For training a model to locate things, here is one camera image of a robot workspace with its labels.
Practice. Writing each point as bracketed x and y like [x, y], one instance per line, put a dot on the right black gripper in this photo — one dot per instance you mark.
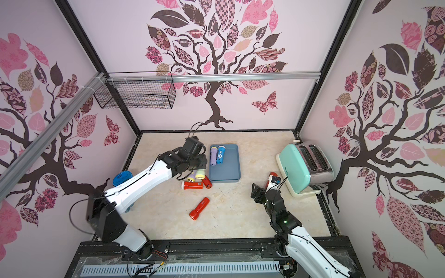
[266, 189]

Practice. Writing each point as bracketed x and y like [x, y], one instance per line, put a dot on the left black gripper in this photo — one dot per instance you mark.
[203, 160]

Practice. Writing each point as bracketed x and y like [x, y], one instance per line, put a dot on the pale green flashlight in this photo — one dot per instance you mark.
[200, 174]

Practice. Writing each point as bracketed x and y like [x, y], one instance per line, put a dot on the blue flashlight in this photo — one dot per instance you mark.
[220, 154]

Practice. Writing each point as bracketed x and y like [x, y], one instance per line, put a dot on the red flashlight front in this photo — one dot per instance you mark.
[194, 214]

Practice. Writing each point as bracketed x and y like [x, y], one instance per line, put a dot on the purple flashlight yellow rim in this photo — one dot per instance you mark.
[192, 178]

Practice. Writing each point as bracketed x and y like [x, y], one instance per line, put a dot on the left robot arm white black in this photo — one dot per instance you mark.
[104, 209]

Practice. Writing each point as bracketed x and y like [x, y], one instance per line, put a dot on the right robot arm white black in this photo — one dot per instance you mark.
[292, 239]

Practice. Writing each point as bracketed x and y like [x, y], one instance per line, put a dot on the grey-blue storage tray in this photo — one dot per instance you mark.
[230, 170]

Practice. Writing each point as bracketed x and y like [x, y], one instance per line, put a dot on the red flashlight white head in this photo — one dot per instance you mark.
[186, 185]

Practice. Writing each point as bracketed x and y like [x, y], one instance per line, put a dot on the mint green toaster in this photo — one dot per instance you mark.
[304, 165]

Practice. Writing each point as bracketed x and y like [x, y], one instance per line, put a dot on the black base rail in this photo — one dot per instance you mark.
[212, 250]

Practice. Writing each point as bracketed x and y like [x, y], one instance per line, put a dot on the black wire basket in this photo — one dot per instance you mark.
[149, 90]

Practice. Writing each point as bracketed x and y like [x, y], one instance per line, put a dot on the white slotted cable duct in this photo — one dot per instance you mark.
[179, 269]

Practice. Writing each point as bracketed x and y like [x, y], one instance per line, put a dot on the aluminium rail back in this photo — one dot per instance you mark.
[219, 77]

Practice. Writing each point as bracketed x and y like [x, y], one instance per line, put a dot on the aluminium rail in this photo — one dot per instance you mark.
[219, 77]
[12, 175]

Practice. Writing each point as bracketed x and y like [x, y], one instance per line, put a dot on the aluminium rail left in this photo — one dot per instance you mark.
[12, 175]

